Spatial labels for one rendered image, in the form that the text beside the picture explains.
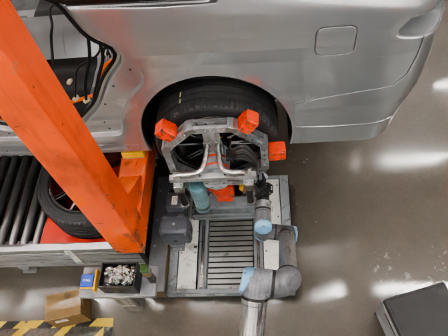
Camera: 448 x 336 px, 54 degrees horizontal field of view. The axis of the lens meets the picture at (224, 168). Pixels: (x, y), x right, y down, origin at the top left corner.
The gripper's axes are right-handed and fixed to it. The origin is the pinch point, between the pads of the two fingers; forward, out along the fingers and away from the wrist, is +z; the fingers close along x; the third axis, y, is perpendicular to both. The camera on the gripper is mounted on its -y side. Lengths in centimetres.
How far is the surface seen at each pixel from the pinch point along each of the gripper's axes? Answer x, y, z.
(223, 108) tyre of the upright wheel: 27, -47, 3
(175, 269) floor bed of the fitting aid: -79, 0, -38
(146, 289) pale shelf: -58, -31, -62
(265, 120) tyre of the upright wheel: 32.2, -24.8, 3.2
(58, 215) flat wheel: -95, -76, -18
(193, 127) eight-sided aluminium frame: 14, -55, -5
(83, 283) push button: -80, -58, -59
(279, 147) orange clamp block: 25.8, -9.2, -2.3
